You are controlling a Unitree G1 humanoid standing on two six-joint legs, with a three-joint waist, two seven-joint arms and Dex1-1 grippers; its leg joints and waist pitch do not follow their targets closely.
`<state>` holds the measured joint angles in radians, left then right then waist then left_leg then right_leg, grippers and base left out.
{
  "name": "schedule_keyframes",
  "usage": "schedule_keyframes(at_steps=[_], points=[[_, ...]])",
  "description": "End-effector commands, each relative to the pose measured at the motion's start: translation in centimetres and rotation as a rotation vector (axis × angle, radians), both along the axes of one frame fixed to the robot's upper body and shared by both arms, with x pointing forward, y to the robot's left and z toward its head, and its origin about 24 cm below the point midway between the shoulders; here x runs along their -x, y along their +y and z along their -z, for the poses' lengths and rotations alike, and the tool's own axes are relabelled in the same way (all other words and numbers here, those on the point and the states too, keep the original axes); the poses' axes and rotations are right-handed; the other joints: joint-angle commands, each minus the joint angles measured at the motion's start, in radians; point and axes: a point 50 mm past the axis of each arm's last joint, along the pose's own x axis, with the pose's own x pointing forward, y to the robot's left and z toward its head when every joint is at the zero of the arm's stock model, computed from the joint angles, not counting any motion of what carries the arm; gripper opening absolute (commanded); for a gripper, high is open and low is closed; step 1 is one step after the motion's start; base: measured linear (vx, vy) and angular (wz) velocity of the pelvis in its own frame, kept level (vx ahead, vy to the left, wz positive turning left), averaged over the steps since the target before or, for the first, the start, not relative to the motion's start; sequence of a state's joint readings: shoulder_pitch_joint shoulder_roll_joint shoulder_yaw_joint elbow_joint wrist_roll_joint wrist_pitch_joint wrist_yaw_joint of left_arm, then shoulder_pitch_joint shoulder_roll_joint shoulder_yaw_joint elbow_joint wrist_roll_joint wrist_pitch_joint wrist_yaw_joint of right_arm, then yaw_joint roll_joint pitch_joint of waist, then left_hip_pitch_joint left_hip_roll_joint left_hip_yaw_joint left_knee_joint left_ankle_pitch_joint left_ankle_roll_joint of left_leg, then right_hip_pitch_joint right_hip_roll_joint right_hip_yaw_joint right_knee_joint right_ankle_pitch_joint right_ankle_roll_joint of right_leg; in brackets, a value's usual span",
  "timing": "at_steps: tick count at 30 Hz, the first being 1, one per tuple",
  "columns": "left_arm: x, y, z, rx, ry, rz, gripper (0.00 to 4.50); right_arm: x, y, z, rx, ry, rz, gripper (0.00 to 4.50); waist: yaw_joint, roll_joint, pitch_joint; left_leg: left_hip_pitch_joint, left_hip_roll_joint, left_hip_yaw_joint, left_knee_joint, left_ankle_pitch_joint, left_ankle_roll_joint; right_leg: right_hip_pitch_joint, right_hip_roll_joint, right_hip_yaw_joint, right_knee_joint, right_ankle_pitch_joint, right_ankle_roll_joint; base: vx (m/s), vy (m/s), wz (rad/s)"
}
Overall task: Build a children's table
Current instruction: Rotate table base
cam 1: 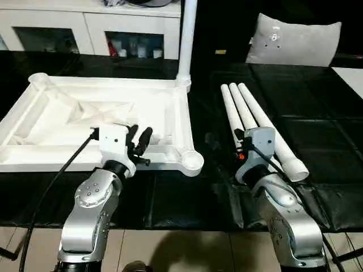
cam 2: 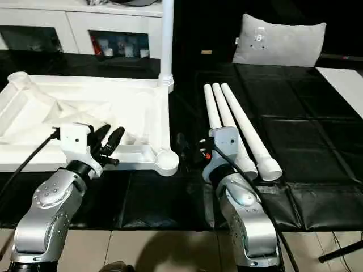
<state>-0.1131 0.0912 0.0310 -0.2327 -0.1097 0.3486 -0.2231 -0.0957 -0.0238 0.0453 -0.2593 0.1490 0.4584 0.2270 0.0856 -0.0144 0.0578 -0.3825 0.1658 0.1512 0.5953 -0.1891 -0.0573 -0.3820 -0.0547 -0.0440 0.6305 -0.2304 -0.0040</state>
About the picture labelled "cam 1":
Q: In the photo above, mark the white plastic table leg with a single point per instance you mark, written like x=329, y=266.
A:
x=261, y=113
x=241, y=105
x=187, y=42
x=231, y=113

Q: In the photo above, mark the white plastic table top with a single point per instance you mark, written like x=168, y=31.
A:
x=56, y=113

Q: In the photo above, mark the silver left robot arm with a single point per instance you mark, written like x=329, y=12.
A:
x=90, y=212

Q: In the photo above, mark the black work mat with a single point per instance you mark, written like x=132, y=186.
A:
x=312, y=127

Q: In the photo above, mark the small white cup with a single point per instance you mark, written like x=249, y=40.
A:
x=156, y=54
x=122, y=52

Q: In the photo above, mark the red box in cabinet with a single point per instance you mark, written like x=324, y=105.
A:
x=112, y=48

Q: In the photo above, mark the tall black cabinet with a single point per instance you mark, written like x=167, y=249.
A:
x=227, y=28

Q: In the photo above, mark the grey cushion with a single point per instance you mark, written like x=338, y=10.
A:
x=295, y=42

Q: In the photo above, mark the dark robot foot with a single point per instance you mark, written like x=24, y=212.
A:
x=139, y=267

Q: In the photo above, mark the white cabinet with glass doors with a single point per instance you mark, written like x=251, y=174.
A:
x=85, y=22

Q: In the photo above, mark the white flat board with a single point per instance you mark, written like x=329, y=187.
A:
x=351, y=80

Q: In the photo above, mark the round grey appliance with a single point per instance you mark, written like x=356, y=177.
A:
x=154, y=2

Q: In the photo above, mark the black metal bench leg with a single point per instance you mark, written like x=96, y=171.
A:
x=8, y=255
x=348, y=255

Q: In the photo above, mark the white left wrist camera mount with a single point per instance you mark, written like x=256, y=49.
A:
x=113, y=141

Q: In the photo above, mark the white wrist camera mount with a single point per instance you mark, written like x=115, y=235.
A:
x=261, y=141
x=113, y=141

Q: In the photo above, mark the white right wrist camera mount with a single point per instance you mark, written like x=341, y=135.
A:
x=261, y=141

